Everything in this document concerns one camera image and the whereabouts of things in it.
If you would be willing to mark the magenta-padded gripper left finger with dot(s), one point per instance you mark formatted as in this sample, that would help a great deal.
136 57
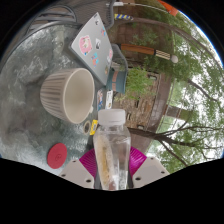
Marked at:
76 173

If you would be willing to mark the grey wicker chair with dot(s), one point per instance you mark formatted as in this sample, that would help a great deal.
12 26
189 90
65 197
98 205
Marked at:
119 55
63 20

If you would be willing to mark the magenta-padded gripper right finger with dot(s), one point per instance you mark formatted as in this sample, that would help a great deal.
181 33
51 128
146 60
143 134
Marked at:
151 170

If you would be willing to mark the yellow card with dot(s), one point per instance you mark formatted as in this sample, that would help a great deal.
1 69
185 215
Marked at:
94 127

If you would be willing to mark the green plant in blue pot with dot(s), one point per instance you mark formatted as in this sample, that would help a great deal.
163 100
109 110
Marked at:
116 80

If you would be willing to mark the wooden lamp post white globe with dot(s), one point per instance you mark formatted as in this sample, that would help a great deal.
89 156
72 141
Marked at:
140 50

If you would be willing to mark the white printed booklet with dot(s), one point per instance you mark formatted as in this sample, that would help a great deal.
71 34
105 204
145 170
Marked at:
109 99

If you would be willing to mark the clear plastic bottle white cap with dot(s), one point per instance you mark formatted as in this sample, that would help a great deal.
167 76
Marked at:
111 146

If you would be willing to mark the blue yellow striped cone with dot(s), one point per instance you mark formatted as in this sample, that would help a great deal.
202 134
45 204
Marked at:
123 16

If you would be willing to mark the blue printed card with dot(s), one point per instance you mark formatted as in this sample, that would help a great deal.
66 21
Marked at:
100 100

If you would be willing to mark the leaning thin-trunked tree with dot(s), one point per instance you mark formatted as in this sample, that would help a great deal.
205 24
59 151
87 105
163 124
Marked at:
166 28

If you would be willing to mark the silver laptop with stickers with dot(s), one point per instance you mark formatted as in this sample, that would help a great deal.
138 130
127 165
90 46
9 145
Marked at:
91 46

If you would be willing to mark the flat round red coaster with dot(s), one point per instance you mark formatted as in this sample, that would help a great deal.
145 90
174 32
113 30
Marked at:
57 156

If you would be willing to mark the beige ribbed mug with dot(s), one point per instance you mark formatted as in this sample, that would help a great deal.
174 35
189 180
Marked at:
56 93

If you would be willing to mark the orange canopy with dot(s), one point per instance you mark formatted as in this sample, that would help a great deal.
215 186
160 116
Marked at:
168 7

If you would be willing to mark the small tape roll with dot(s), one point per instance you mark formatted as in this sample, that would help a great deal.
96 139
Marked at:
84 127

